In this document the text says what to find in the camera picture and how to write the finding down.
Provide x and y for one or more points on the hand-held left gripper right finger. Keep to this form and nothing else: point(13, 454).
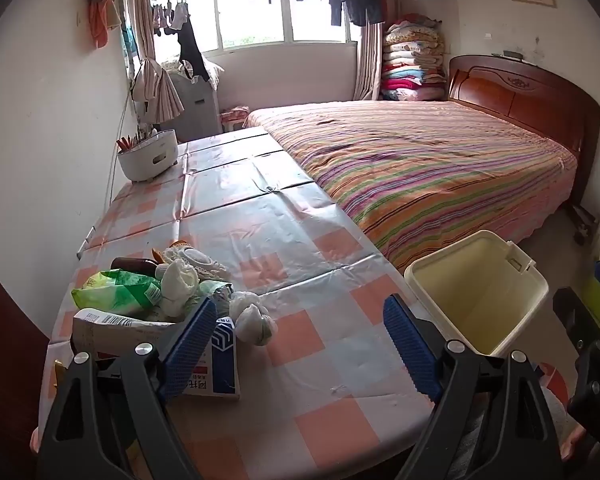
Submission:
point(409, 345)

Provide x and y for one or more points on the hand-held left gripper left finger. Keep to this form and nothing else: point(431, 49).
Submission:
point(195, 340)

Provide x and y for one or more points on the blue white medicine box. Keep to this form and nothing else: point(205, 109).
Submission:
point(222, 360)

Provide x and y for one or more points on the white sock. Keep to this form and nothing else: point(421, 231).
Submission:
point(180, 280)

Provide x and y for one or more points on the white tissue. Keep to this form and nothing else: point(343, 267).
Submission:
point(245, 300)

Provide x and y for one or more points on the white cup face mask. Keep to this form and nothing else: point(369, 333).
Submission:
point(205, 260)

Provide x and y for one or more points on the white pill bottle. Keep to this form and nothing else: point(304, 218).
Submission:
point(110, 327)

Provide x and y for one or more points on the cream plastic trash bin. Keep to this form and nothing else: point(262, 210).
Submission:
point(479, 290)

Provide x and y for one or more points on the green tissue packet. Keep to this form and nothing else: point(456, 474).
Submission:
point(120, 290)

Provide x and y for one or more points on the brown glass bottle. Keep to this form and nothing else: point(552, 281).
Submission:
point(132, 265)

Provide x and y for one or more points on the red plastic stool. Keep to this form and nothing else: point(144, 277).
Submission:
point(554, 382)

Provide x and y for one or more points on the checked tablecloth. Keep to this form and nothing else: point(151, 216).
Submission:
point(280, 230)

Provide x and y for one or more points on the dark floor object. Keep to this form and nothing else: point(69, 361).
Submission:
point(582, 225)

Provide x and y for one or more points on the striped bed sheet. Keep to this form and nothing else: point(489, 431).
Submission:
point(429, 170)

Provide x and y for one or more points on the white desk organizer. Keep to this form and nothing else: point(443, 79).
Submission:
point(150, 157)

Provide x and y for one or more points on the bunch of coloured pens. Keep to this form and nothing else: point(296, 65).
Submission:
point(127, 144)

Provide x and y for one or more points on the pink stool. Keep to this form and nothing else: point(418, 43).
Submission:
point(235, 116)

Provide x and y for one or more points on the grey cabinet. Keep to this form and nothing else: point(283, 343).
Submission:
point(200, 105)

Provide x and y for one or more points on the beige striped tied curtain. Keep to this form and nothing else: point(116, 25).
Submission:
point(152, 90)

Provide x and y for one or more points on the white lace cloth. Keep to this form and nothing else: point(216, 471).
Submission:
point(215, 69)

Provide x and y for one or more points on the wooden headboard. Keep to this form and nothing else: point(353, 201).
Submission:
point(519, 90)

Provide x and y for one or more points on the stack of folded blankets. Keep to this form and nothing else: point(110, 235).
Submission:
point(412, 60)

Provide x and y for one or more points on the beige straight curtain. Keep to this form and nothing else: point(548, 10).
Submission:
point(367, 60)

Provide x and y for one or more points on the black hanging garment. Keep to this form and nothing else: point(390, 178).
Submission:
point(187, 45)

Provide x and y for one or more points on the small grey device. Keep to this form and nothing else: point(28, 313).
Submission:
point(508, 54)

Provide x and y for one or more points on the small hanging laundry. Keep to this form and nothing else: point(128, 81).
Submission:
point(177, 15)

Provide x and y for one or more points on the window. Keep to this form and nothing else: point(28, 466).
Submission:
point(250, 15)

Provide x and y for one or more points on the orange cloth on wall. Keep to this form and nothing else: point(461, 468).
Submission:
point(100, 20)

